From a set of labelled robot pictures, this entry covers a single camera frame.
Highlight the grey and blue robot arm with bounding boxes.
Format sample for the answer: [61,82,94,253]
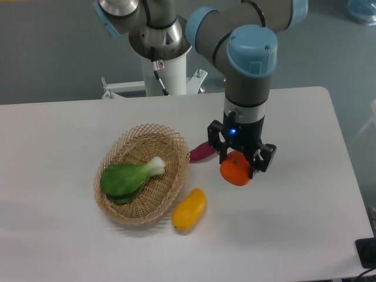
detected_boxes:
[93,1,308,176]

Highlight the woven wicker basket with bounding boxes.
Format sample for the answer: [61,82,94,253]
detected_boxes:
[94,124,190,226]

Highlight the blue object top right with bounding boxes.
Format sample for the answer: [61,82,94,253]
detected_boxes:
[347,0,375,26]

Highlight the black cable on pedestal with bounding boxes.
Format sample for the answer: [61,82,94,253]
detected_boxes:
[150,46,170,96]

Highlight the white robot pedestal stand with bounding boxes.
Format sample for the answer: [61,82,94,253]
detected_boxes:
[101,48,208,99]

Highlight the yellow mango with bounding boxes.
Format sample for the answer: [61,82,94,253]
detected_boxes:
[171,187,207,233]

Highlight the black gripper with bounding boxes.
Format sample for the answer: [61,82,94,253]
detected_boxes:
[207,113,277,179]

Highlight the black device at table edge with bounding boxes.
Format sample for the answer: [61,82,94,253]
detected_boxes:
[355,237,375,268]

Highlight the orange fruit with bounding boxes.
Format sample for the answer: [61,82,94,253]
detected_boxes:
[220,151,250,186]

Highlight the green bok choy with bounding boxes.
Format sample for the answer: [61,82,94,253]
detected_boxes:
[100,156,166,204]

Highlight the purple sweet potato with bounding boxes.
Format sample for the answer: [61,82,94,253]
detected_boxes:
[190,141,217,163]

